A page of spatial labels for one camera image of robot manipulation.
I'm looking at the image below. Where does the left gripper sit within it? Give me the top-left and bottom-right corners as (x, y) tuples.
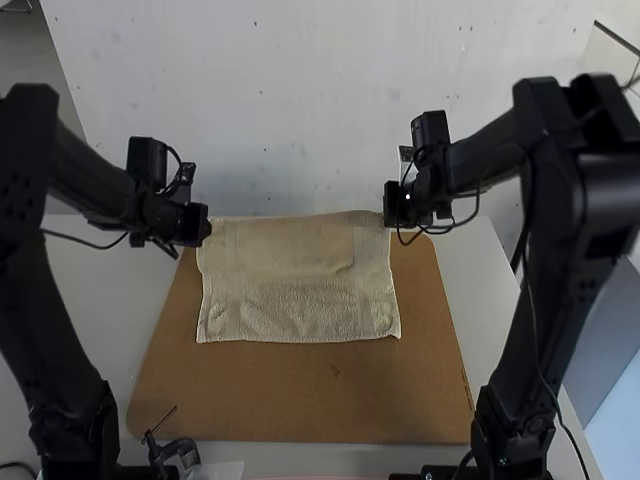
(142, 198), (213, 248)

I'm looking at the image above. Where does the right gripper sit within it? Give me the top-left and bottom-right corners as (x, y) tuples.
(382, 168), (442, 230)

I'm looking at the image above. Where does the pale towel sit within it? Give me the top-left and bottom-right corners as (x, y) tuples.
(194, 209), (404, 346)

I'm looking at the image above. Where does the cork mat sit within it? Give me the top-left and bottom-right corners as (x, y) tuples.
(125, 229), (477, 447)

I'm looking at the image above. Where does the black clamp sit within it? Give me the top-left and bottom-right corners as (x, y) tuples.
(142, 405), (202, 480)

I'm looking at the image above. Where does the black cable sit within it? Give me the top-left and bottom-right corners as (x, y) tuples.
(394, 192), (483, 247)
(39, 227), (134, 251)

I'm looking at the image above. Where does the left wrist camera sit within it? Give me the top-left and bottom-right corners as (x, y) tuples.
(126, 135), (170, 194)

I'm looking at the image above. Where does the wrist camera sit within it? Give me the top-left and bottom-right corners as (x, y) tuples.
(126, 135), (170, 194)
(409, 110), (452, 152)

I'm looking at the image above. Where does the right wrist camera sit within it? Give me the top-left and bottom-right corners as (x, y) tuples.
(409, 110), (452, 152)

